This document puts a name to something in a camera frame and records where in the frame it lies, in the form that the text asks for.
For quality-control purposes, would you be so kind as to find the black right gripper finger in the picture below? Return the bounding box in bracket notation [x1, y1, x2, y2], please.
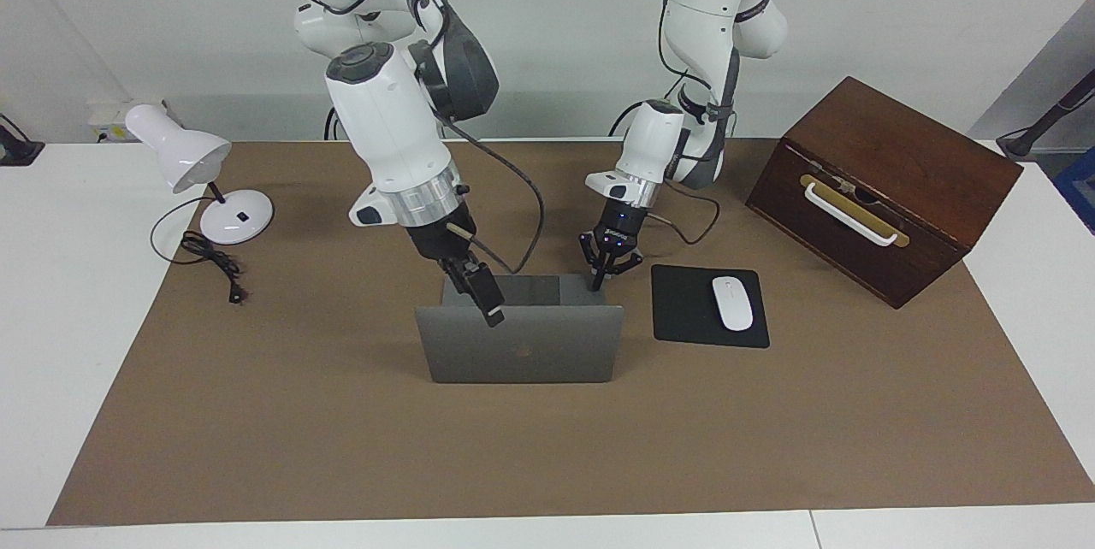
[441, 257, 476, 293]
[469, 263, 506, 328]

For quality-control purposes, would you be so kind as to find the silver grey laptop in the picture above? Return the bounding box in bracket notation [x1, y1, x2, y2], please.
[415, 274, 625, 385]

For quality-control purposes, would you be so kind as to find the black mouse pad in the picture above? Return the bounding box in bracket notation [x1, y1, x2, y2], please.
[652, 264, 771, 350]

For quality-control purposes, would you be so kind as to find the white computer mouse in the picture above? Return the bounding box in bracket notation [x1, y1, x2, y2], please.
[712, 276, 755, 333]

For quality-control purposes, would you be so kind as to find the brown table mat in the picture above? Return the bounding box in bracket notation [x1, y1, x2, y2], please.
[47, 139, 1095, 527]

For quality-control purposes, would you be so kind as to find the white desk lamp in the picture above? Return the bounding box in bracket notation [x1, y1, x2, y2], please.
[125, 103, 275, 245]

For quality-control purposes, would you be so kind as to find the dark brown wooden box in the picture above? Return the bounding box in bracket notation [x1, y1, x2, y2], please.
[745, 76, 1024, 310]

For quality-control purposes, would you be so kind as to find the white power strip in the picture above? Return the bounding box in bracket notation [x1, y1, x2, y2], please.
[88, 98, 168, 145]

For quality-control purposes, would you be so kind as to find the small black stand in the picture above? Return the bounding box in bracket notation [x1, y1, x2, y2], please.
[0, 115, 45, 167]

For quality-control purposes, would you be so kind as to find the black tripod leg stand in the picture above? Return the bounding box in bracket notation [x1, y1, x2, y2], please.
[997, 68, 1095, 160]

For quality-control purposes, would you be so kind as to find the blue crate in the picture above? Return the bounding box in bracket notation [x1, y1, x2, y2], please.
[1054, 147, 1095, 235]

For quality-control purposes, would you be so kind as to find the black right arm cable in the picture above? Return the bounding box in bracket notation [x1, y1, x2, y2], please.
[445, 117, 546, 275]

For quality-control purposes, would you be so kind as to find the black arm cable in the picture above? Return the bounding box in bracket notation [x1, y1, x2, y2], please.
[445, 117, 546, 275]
[642, 181, 721, 246]

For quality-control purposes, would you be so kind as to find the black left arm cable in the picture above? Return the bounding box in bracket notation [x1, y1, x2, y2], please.
[642, 181, 721, 246]

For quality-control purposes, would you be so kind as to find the black left base cable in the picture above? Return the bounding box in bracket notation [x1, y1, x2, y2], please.
[609, 103, 644, 138]

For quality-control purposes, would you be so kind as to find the white box handle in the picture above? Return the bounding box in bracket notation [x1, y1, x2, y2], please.
[804, 181, 899, 247]

